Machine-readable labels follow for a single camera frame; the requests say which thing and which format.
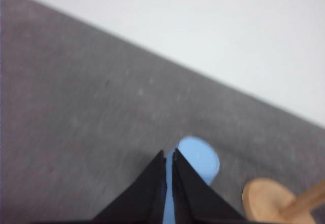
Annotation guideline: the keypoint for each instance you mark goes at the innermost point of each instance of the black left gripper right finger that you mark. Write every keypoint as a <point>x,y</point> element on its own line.
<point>196,200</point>

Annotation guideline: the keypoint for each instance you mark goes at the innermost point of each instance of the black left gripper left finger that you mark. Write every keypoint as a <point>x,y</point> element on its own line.
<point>143,201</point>

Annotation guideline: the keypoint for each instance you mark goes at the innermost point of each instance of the light blue ribbed cup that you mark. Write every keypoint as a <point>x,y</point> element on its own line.
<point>202,156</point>

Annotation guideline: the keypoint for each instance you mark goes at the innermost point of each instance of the wooden cup rack stand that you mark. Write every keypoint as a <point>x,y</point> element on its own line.
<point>268,202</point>

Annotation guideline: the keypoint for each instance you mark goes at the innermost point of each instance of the grey felt table mat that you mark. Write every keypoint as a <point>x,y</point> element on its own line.
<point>83,112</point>

